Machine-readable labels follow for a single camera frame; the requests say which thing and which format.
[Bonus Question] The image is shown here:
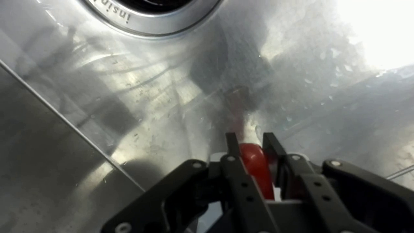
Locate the white mug red handle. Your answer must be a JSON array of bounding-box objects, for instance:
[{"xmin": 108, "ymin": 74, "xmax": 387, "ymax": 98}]
[{"xmin": 236, "ymin": 142, "xmax": 277, "ymax": 203}]

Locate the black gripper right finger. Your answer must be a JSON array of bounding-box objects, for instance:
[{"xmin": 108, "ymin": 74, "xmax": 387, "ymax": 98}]
[{"xmin": 262, "ymin": 133, "xmax": 414, "ymax": 233}]

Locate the stainless steel sink basin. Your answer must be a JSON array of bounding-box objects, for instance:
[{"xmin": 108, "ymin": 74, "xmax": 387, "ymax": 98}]
[{"xmin": 0, "ymin": 0, "xmax": 414, "ymax": 233}]

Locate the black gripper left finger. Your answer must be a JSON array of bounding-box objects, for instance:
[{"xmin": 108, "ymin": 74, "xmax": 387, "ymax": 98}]
[{"xmin": 101, "ymin": 133, "xmax": 277, "ymax": 233}]

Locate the round metal sink drain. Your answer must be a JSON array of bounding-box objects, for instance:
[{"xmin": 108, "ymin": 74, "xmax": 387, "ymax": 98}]
[{"xmin": 79, "ymin": 0, "xmax": 225, "ymax": 38}]

